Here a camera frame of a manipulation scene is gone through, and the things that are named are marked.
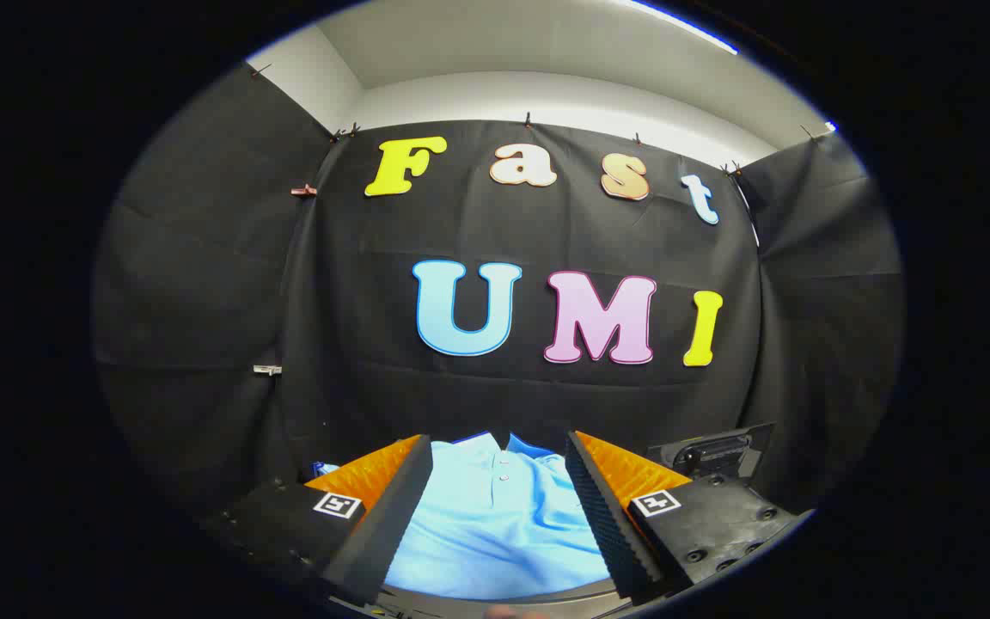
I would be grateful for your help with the copper clip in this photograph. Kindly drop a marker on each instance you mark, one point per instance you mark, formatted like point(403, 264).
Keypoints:
point(303, 190)

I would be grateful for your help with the dark transparent washing machine lid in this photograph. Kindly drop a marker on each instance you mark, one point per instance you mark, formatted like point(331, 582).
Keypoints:
point(710, 451)

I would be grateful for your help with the silver clip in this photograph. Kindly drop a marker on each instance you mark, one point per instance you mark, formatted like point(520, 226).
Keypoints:
point(267, 370)

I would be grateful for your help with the row of small dark clips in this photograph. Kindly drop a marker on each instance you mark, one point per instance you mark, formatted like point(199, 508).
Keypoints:
point(528, 119)

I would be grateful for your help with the light blue polo shirt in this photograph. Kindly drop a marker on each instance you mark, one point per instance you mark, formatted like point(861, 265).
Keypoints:
point(495, 533)

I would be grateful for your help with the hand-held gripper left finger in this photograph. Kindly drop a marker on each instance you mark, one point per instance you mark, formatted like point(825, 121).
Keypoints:
point(383, 524)

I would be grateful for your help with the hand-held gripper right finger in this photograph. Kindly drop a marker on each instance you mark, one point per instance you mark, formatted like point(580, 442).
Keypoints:
point(611, 524)

